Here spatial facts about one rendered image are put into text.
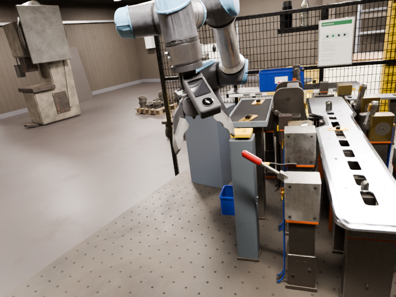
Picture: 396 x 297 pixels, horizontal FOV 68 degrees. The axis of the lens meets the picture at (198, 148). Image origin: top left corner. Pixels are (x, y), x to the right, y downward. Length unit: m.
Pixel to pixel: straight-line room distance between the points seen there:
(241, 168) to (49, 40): 6.51
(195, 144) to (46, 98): 6.07
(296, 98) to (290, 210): 0.66
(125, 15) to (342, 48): 1.82
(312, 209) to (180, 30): 0.55
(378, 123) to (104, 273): 1.25
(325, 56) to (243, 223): 1.62
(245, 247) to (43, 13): 6.66
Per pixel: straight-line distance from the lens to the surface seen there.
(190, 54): 0.65
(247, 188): 0.94
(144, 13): 0.77
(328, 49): 2.37
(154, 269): 1.13
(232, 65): 1.35
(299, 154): 1.05
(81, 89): 10.20
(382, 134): 1.49
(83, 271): 1.22
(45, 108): 7.36
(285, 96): 1.38
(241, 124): 0.98
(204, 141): 1.47
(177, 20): 0.64
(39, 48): 7.06
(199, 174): 1.57
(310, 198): 0.83
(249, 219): 1.00
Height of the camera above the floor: 1.44
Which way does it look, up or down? 20 degrees down
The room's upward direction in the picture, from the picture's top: 7 degrees counter-clockwise
